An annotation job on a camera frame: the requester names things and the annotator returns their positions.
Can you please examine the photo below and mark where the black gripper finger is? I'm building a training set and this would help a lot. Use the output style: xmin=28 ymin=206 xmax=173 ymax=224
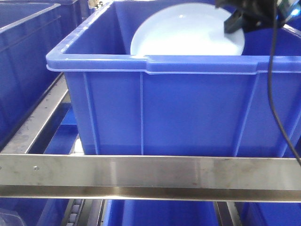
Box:
xmin=242 ymin=19 xmax=262 ymax=33
xmin=224 ymin=10 xmax=244 ymax=33

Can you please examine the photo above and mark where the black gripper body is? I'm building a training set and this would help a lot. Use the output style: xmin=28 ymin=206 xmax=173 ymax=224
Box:
xmin=215 ymin=0 xmax=286 ymax=25

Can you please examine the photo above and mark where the light blue plate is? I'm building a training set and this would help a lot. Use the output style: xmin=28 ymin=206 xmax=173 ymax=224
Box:
xmin=130 ymin=3 xmax=245 ymax=56

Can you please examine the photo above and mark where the blue crate lower shelf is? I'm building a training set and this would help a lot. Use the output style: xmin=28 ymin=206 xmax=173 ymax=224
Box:
xmin=103 ymin=200 xmax=219 ymax=226

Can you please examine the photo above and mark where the blue plastic crate centre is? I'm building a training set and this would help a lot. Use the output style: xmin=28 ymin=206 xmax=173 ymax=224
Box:
xmin=46 ymin=0 xmax=292 ymax=157

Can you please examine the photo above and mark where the blue plastic crate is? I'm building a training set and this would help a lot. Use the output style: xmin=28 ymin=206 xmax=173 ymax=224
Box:
xmin=0 ymin=0 xmax=82 ymax=146
xmin=46 ymin=0 xmax=292 ymax=157

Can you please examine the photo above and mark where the blue plastic crate left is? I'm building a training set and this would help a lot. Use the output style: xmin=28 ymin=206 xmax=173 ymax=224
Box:
xmin=0 ymin=0 xmax=82 ymax=146

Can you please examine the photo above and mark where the black cable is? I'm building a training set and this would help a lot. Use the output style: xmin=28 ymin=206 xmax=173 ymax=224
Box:
xmin=268 ymin=0 xmax=301 ymax=165

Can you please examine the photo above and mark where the stainless steel shelf rail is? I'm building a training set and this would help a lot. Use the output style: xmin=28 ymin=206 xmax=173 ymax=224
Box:
xmin=0 ymin=153 xmax=301 ymax=202

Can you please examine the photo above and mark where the steel side rail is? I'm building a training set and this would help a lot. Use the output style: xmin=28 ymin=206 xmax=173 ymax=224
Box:
xmin=1 ymin=73 xmax=71 ymax=154

